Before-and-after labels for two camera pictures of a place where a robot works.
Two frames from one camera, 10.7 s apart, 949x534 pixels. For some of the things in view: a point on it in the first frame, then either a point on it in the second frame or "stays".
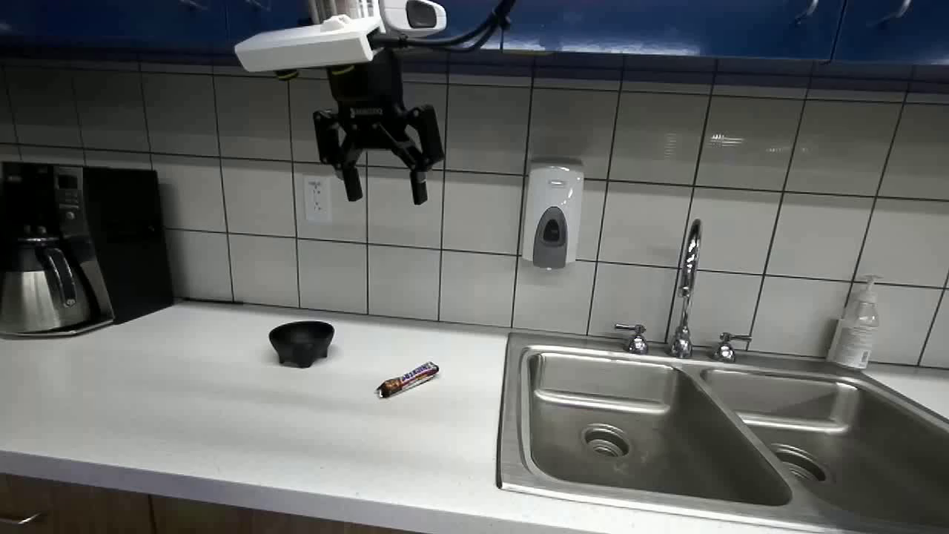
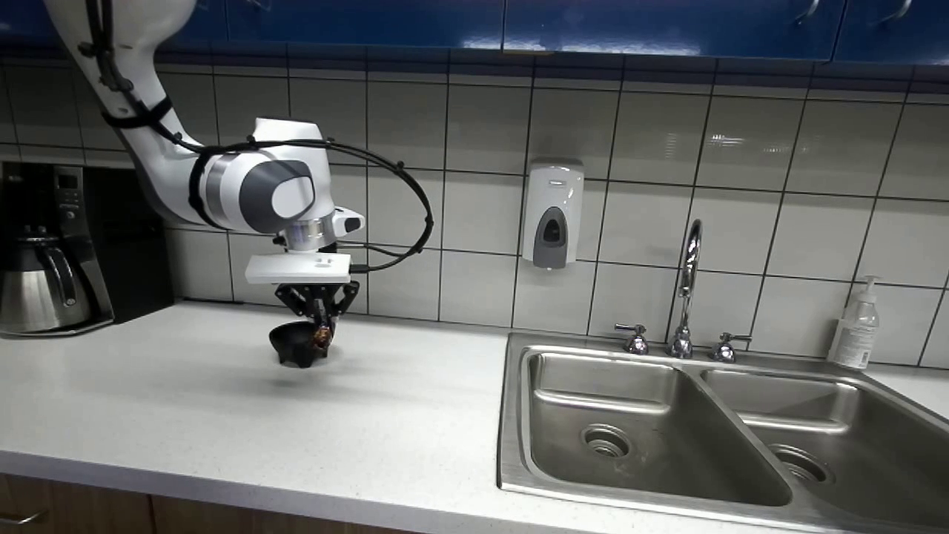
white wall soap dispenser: [551, 216] stays
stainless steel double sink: [769, 438] stays
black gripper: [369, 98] to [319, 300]
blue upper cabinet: [525, 27] stays
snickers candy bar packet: [406, 377] to [320, 339]
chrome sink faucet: [682, 339] stays
